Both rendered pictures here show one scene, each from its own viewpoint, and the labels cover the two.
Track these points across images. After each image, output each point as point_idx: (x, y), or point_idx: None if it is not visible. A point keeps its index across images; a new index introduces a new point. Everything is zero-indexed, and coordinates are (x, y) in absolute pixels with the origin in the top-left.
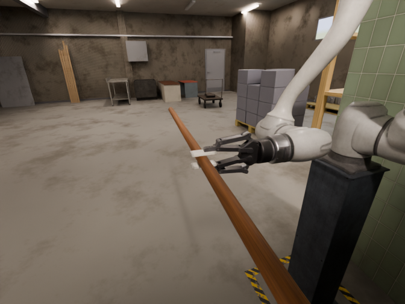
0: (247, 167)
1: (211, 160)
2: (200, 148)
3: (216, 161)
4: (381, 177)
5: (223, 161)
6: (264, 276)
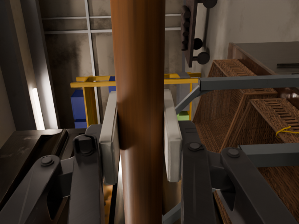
0: None
1: (166, 139)
2: (119, 62)
3: (182, 153)
4: None
5: (181, 198)
6: None
